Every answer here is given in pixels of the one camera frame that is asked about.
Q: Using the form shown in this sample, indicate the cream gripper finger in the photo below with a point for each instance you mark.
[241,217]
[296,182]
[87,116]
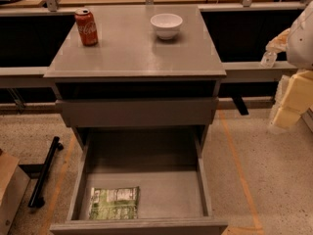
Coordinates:
[279,43]
[293,98]

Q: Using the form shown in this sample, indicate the green jalapeno chip bag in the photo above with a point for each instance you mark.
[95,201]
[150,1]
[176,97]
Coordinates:
[114,204]

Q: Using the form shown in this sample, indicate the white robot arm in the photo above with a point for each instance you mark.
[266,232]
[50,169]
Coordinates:
[297,43]

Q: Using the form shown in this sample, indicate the grey drawer cabinet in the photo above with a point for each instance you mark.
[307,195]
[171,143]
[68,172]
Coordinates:
[130,62]

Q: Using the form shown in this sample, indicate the open grey middle drawer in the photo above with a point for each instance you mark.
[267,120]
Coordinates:
[165,164]

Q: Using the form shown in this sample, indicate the closed grey top drawer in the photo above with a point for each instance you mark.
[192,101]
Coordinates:
[135,113]

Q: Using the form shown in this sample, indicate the clear sanitizer pump bottle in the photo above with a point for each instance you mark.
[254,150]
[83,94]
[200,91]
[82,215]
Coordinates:
[268,60]

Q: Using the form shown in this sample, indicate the white ceramic bowl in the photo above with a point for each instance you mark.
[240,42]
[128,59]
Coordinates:
[166,26]

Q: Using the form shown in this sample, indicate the red cola can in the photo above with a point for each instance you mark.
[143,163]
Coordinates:
[86,27]

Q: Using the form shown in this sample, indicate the black metal bar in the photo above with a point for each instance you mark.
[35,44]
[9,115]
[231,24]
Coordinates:
[36,200]

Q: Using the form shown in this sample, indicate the brown cardboard box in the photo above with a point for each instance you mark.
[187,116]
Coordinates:
[13,183]

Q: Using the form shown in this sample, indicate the grey metal rail frame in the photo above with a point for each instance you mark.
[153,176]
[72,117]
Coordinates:
[248,79]

